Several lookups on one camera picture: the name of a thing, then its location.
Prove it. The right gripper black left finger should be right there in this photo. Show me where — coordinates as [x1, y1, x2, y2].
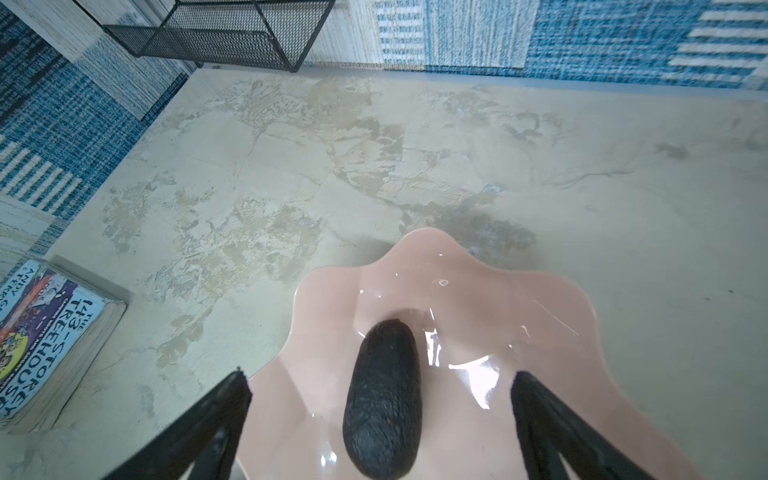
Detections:
[106, 369, 252, 479]

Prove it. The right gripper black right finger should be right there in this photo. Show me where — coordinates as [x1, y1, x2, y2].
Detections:
[510, 371, 650, 480]

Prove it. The dark fake avocado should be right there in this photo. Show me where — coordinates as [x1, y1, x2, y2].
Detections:
[342, 319, 423, 479]

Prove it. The pink wavy fruit bowl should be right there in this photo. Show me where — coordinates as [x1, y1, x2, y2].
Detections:
[237, 228, 699, 479]

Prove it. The treehouse paperback book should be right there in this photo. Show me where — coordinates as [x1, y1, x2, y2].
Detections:
[1, 259, 127, 434]

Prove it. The black wire mesh shelf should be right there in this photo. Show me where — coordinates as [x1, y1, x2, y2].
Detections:
[97, 1, 334, 73]

